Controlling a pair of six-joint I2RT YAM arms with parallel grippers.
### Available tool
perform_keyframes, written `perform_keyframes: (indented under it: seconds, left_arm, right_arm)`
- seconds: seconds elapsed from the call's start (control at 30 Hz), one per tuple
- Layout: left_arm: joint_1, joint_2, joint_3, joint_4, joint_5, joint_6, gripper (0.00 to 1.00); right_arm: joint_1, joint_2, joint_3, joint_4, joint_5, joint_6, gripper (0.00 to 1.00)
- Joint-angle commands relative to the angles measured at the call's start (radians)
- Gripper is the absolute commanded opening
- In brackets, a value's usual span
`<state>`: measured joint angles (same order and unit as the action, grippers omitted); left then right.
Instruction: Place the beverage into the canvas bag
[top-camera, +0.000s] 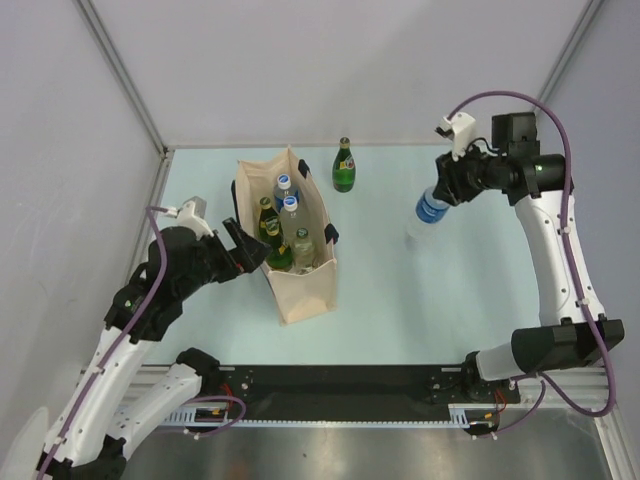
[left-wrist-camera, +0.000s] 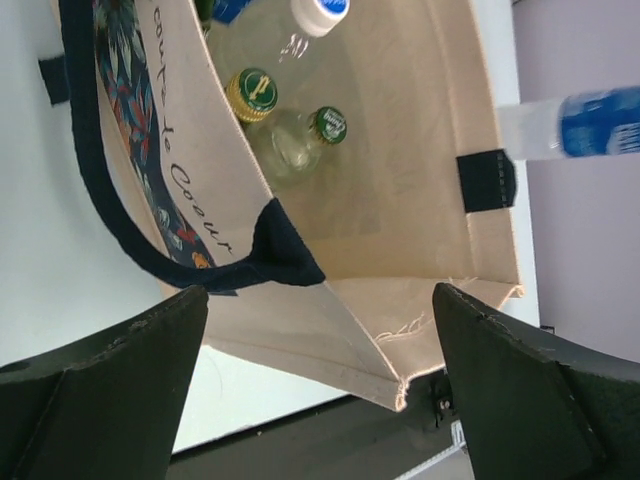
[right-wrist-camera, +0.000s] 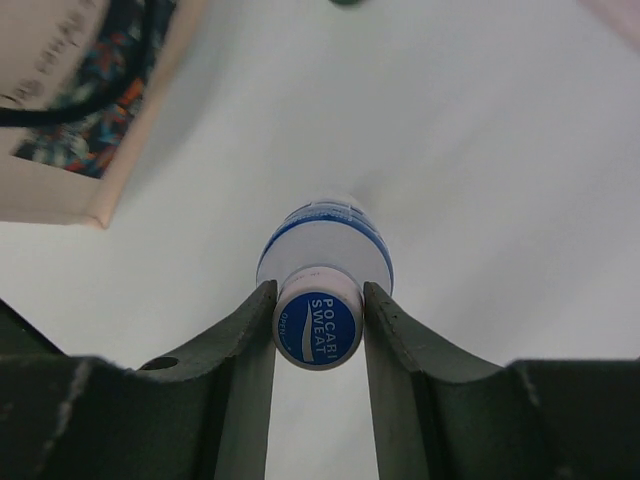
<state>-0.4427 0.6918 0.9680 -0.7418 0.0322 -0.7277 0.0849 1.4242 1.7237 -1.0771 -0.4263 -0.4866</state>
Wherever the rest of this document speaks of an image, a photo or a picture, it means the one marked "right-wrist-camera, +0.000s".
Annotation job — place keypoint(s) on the beige canvas tote bag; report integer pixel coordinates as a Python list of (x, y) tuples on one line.
[(81, 85)]

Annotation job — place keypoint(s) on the green Perrier bottle back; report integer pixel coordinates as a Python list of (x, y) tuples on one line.
[(347, 4)]

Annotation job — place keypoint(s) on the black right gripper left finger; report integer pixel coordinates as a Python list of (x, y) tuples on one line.
[(201, 411)]

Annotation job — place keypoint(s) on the blue label bottle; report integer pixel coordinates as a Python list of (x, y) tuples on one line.
[(321, 256)]

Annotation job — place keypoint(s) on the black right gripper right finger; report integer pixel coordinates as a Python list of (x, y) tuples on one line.
[(440, 412)]

